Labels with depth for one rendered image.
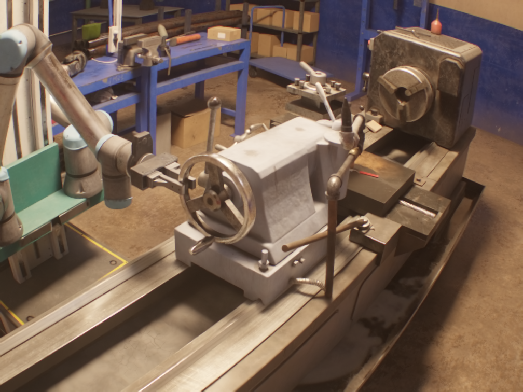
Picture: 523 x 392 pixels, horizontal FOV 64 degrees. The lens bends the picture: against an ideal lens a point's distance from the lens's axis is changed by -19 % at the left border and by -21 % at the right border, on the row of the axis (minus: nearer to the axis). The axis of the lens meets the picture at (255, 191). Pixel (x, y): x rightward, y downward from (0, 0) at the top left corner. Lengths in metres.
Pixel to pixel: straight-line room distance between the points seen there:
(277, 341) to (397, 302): 0.93
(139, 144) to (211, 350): 0.55
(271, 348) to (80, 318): 0.48
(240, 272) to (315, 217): 0.26
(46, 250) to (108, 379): 1.19
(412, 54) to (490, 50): 3.31
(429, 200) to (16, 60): 1.45
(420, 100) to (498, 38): 3.50
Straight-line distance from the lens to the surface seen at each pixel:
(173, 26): 5.32
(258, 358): 1.14
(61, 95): 1.50
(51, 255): 2.35
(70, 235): 2.49
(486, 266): 3.19
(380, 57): 2.44
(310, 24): 6.08
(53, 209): 1.99
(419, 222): 1.65
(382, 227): 1.57
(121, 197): 1.46
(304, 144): 1.33
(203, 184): 1.34
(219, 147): 2.02
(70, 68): 3.12
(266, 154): 1.24
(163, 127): 3.80
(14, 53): 1.34
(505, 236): 3.62
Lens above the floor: 1.69
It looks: 29 degrees down
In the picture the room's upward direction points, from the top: 4 degrees clockwise
